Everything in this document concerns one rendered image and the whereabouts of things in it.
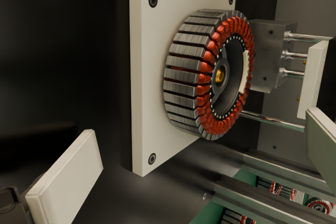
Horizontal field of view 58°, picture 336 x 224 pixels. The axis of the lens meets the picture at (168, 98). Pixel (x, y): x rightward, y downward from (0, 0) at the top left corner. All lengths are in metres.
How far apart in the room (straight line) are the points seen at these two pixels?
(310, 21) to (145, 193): 0.34
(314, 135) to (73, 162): 0.13
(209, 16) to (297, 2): 0.27
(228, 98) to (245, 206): 0.18
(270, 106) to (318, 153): 0.36
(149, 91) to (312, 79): 0.13
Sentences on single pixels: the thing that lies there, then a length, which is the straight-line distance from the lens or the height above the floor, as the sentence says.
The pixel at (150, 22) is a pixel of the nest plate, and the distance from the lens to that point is 0.22.
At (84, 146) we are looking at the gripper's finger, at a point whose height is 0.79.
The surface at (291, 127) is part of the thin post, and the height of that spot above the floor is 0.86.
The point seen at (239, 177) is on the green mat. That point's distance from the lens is 0.59.
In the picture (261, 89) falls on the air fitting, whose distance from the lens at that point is 0.40.
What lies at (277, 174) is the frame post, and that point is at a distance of 0.51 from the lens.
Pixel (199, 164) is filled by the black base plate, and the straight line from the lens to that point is 0.37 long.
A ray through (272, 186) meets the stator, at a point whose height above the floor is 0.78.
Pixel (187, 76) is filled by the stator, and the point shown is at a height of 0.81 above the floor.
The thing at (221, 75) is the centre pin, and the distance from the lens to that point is 0.27.
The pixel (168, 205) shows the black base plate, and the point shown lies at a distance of 0.34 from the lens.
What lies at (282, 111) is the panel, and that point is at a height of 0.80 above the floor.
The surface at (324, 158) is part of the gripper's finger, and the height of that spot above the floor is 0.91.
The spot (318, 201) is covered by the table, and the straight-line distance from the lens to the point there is 1.72.
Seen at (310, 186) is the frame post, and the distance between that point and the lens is 0.50.
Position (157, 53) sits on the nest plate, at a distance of 0.23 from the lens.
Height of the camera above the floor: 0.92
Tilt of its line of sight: 33 degrees down
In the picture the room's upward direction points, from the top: 105 degrees clockwise
